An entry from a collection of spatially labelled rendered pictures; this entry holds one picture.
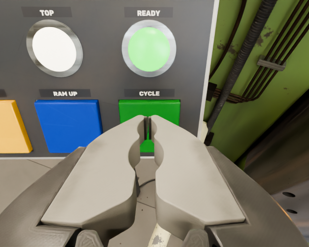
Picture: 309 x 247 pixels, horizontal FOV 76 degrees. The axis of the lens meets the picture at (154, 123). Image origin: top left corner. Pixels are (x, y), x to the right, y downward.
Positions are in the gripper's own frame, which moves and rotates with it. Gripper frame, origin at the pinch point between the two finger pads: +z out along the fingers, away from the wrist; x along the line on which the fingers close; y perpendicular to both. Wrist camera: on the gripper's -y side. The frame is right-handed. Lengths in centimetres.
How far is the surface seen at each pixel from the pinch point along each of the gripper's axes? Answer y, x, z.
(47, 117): 5.1, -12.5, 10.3
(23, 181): 84, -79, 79
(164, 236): 44.4, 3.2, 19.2
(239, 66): 4.4, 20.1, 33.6
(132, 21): -5.3, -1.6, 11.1
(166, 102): 3.2, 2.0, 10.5
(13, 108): 3.9, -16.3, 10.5
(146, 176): 83, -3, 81
